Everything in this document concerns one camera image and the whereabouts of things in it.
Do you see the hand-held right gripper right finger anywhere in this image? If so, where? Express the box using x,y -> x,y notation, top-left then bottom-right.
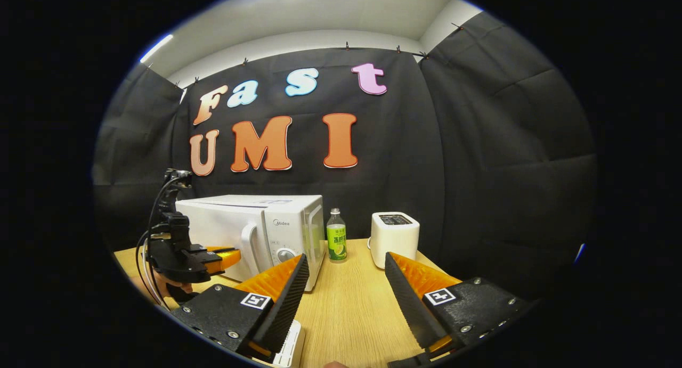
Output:
385,252 -> 533,358

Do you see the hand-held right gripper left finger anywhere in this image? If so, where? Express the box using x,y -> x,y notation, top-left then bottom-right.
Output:
170,253 -> 310,358

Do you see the white microwave oven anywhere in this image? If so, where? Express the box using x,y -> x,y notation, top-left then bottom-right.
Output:
175,194 -> 326,292

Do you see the white food tray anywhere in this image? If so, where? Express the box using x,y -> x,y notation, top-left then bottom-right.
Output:
253,320 -> 306,368

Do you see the white toaster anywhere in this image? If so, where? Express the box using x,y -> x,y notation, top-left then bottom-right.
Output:
368,212 -> 420,269

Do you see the green drink bottle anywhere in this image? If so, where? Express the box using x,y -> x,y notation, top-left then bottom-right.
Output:
326,208 -> 347,263

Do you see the ceiling light panel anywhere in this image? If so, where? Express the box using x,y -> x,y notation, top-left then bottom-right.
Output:
140,34 -> 174,64

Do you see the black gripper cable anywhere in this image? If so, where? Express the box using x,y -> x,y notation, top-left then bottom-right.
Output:
136,176 -> 182,305

